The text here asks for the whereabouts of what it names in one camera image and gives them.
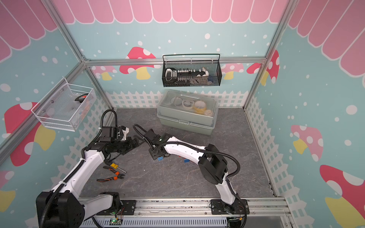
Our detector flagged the red black tape measure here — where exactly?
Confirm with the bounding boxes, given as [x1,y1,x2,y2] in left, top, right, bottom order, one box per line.
[75,93,89,103]

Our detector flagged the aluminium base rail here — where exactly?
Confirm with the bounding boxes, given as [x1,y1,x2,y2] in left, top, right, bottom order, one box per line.
[121,197,291,218]

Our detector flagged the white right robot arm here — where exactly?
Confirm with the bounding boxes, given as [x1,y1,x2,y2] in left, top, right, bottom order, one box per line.
[142,129,240,214]

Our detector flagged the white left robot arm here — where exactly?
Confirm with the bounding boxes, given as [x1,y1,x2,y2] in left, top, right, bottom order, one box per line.
[36,137,141,228]

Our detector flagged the black wire mesh basket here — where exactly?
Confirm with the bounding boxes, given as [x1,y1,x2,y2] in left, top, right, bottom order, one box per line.
[162,54,222,87]

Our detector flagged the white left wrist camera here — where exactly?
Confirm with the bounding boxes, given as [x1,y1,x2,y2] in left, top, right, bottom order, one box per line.
[99,126,129,143]

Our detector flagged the white wire mesh basket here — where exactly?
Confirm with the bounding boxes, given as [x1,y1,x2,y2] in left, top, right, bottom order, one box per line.
[31,78,97,132]

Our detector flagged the blue red lego assembly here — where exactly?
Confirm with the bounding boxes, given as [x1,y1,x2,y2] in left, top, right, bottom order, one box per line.
[180,156,190,163]

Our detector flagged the yellow handled screwdriver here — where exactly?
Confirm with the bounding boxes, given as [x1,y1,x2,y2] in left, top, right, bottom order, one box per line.
[107,161,127,173]

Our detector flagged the orange handled pliers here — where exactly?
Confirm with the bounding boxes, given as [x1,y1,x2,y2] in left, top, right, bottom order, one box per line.
[96,166,125,183]

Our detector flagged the green plastic storage box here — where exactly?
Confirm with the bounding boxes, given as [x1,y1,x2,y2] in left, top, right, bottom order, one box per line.
[157,90,218,135]

